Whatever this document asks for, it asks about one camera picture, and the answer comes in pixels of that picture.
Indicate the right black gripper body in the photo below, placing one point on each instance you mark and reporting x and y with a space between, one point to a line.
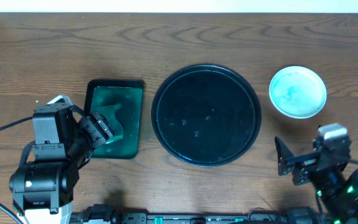
303 167

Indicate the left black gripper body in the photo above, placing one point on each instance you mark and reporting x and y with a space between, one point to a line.
97 127

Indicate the green sponge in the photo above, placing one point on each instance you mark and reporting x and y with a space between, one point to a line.
109 112

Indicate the mint plate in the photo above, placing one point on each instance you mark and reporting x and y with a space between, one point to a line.
297 92

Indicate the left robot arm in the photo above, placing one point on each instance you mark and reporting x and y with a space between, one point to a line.
65 139

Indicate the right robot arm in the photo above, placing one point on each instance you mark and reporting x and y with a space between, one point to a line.
323 169

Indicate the green rectangular tray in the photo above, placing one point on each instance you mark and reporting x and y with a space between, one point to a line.
129 93

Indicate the round black tray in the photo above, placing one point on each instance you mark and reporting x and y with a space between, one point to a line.
206 115

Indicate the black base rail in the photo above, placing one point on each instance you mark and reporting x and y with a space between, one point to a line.
102 213

